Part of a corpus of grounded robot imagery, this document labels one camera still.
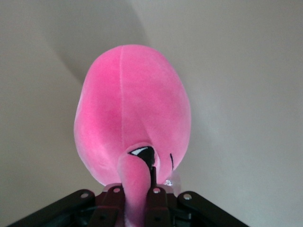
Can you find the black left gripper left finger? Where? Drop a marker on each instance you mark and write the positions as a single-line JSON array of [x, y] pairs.
[[71, 205]]

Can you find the pink round plush toy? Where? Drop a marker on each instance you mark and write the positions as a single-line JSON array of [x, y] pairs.
[[132, 113]]

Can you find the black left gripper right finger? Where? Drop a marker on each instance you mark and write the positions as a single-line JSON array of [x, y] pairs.
[[189, 208]]

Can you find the table cover mat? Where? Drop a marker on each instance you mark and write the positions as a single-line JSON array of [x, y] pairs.
[[236, 94]]

